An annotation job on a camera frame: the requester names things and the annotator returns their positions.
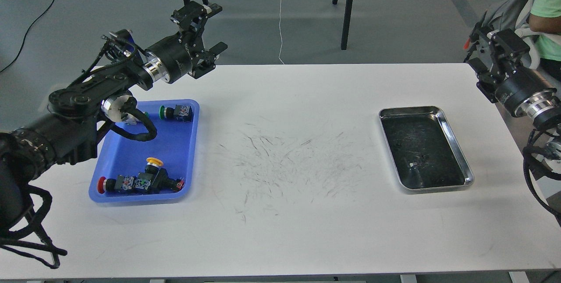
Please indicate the grey backpack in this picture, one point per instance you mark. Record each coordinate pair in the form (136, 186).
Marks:
(506, 14)

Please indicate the silver metal tray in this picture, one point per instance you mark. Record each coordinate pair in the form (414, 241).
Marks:
(425, 130)

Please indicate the yellow push button switch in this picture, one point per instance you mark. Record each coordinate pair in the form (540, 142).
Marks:
(153, 165)

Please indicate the black switch with red terminals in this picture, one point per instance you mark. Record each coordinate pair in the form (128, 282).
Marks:
(153, 181)

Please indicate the orange white push button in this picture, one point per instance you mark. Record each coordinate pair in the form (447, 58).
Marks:
(130, 120)

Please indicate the person in green shirt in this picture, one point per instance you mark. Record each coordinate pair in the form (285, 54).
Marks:
(545, 17)

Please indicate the red push button switch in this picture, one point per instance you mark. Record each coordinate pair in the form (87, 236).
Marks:
(121, 184)

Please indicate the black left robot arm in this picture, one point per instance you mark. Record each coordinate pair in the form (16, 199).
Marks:
(81, 114)

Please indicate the green push button switch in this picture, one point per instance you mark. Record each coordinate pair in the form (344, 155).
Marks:
(182, 113)

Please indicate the blue plastic tray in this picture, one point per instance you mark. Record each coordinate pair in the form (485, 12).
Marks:
(174, 145)

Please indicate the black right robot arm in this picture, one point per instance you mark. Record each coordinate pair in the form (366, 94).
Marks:
(543, 144)

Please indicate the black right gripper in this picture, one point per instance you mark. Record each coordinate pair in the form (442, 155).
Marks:
(524, 92)

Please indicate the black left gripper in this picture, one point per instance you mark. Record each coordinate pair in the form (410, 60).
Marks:
(183, 54)

